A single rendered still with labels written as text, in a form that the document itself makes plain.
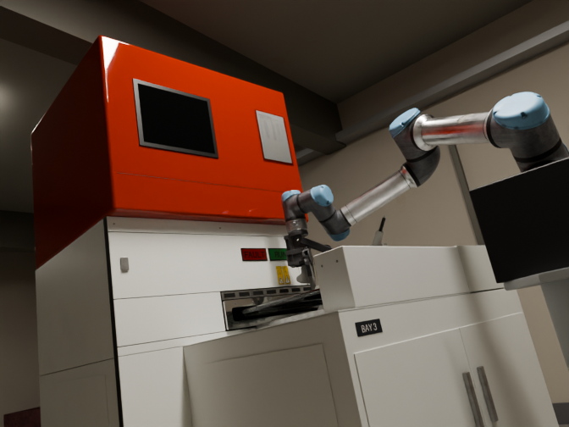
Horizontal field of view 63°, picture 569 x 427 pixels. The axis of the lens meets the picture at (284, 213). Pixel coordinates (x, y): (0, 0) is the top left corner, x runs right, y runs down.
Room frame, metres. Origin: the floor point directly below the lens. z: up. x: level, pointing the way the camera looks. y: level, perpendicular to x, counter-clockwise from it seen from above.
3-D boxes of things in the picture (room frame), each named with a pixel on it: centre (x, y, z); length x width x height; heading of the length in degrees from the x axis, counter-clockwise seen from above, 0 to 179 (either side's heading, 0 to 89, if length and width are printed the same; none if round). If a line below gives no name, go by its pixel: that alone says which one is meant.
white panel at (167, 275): (1.58, 0.23, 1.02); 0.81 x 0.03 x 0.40; 135
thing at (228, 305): (1.70, 0.10, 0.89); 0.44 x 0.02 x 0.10; 135
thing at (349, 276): (1.26, -0.27, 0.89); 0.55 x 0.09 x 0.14; 135
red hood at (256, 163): (1.80, 0.46, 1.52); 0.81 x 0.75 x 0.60; 135
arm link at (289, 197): (1.62, -0.04, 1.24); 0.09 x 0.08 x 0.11; 54
